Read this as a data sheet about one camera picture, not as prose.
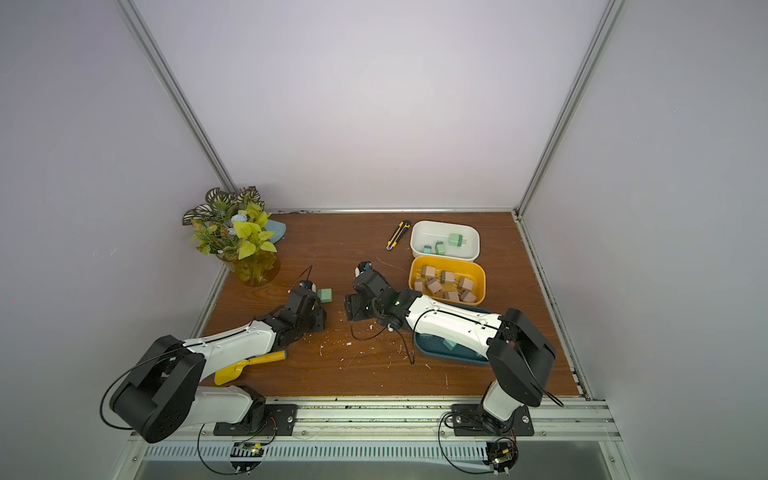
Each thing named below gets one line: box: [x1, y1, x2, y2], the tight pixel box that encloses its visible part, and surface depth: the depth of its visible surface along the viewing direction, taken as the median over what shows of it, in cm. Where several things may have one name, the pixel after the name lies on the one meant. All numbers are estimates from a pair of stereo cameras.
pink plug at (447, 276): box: [441, 270, 455, 284], surface depth 99 cm
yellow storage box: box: [408, 255, 487, 307], surface depth 100 cm
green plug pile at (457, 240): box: [449, 233, 467, 249], surface depth 112 cm
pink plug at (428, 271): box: [421, 265, 436, 279], surface depth 102 cm
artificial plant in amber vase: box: [182, 185, 281, 287], surface depth 91 cm
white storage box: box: [410, 221, 481, 262], surface depth 112 cm
